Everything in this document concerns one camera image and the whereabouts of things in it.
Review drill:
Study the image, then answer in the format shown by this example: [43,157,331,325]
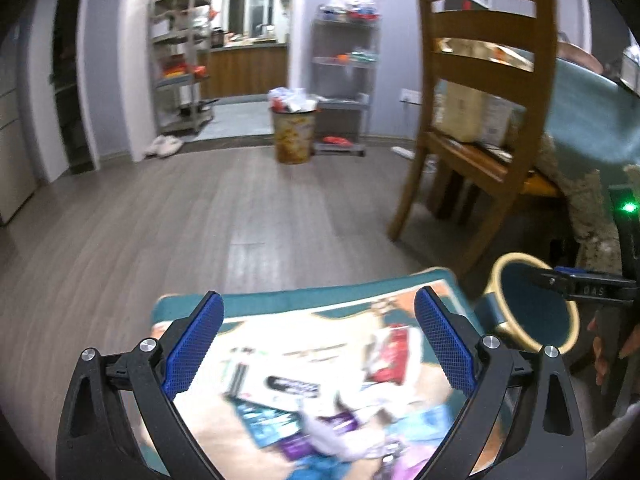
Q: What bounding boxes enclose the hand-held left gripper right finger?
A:
[414,286,587,480]

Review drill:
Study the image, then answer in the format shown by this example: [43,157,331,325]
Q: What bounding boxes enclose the wooden chair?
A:
[387,0,561,281]

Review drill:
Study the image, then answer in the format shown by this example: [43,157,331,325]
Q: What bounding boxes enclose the teal tablecloth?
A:
[542,55,640,171]

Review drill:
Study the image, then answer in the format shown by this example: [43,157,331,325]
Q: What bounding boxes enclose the wooden kitchen counter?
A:
[200,42,290,100]

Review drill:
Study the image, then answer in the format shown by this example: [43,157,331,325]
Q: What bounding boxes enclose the purple packet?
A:
[280,410,362,462]

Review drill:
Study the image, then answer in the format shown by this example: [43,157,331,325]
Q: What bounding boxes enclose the printed teal and cream cloth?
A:
[140,266,516,480]

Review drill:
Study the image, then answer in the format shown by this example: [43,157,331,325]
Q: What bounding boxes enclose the person's right hand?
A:
[588,309,637,382]

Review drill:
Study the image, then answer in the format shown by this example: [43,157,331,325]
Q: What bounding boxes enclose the grey shelf rack with pan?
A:
[148,0,217,136]

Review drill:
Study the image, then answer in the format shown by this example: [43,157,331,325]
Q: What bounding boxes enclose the yellow patterned waste bin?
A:
[270,107,317,165]

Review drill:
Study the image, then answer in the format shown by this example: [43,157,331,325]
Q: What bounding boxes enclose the kitchen window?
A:
[229,0,291,41]

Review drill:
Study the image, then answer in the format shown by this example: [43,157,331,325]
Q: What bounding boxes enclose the grey wheeled shelf rack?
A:
[310,7,381,157]

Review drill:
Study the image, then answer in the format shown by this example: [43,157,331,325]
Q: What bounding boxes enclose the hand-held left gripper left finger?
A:
[56,290,226,480]

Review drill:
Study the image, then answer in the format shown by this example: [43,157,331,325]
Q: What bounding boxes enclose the dark bin with yellow rim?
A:
[475,254,581,361]

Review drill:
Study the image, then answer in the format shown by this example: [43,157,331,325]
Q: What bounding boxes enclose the red snack packet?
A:
[367,322,424,384]

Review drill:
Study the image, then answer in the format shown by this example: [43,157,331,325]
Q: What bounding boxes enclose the beige cardboard box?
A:
[440,80,487,143]

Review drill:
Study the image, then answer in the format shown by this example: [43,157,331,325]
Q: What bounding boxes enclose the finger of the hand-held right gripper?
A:
[522,264,640,307]

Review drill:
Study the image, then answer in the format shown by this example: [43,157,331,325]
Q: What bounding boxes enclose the pile of plastic wrappers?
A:
[267,86,321,113]

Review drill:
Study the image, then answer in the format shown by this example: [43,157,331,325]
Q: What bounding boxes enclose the white flat box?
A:
[225,345,373,411]

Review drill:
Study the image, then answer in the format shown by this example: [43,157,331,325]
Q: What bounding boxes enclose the white printed bag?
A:
[480,95,517,147]

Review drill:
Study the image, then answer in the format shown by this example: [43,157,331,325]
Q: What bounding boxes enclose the red orange packets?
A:
[160,62,208,81]

